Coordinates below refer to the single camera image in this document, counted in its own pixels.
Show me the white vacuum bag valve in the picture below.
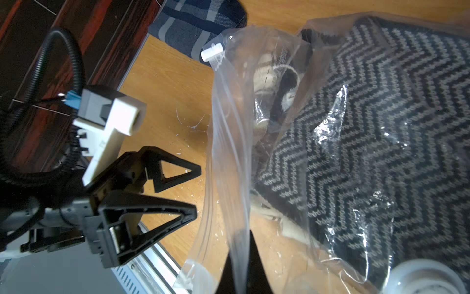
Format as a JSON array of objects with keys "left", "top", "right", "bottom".
[{"left": 381, "top": 259, "right": 468, "bottom": 294}]

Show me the black white chevron scarf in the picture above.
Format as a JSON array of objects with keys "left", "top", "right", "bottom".
[{"left": 253, "top": 15, "right": 470, "bottom": 289}]

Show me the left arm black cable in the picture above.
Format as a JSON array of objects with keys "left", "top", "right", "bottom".
[{"left": 0, "top": 27, "right": 86, "bottom": 188}]

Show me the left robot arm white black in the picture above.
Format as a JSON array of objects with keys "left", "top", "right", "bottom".
[{"left": 1, "top": 147, "right": 201, "bottom": 268}]

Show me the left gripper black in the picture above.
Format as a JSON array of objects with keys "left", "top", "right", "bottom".
[{"left": 36, "top": 146, "right": 203, "bottom": 269}]

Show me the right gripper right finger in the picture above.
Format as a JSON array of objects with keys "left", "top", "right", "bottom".
[{"left": 246, "top": 231, "right": 273, "bottom": 294}]

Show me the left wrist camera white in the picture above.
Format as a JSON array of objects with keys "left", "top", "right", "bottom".
[{"left": 64, "top": 85, "right": 147, "bottom": 186}]

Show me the front aluminium rail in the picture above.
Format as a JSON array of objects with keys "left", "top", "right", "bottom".
[{"left": 111, "top": 243, "right": 191, "bottom": 294}]

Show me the beige brown striped scarf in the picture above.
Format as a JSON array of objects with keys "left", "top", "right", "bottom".
[{"left": 253, "top": 50, "right": 312, "bottom": 144}]

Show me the clear plastic vacuum bag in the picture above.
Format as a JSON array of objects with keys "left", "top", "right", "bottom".
[{"left": 175, "top": 12, "right": 470, "bottom": 294}]

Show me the navy plaid scarf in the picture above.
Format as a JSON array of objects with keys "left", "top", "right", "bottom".
[{"left": 148, "top": 0, "right": 248, "bottom": 66}]

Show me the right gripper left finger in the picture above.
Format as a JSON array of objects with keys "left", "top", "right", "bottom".
[{"left": 215, "top": 253, "right": 242, "bottom": 294}]

